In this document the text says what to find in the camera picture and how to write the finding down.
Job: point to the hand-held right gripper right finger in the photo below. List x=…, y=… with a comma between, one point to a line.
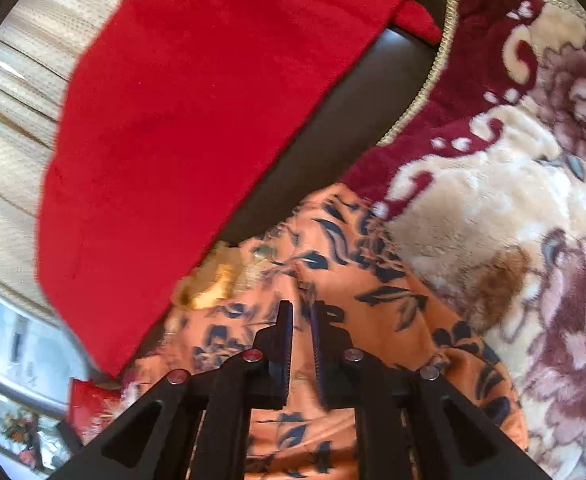
x=319, y=355

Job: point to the orange floral garment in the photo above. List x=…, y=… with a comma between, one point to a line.
x=363, y=270

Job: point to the red fleece cloth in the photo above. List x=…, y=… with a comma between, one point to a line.
x=198, y=110

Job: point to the red printed bag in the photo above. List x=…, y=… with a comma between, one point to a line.
x=90, y=405

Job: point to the orange flower bouquet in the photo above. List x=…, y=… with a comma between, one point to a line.
x=18, y=432

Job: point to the cream textured curtain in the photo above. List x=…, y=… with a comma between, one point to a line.
x=18, y=110

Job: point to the yellow cloth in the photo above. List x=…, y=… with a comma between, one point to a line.
x=218, y=280

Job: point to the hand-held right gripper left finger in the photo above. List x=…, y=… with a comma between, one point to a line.
x=285, y=355

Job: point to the floral plush blanket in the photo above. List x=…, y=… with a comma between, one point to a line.
x=498, y=185

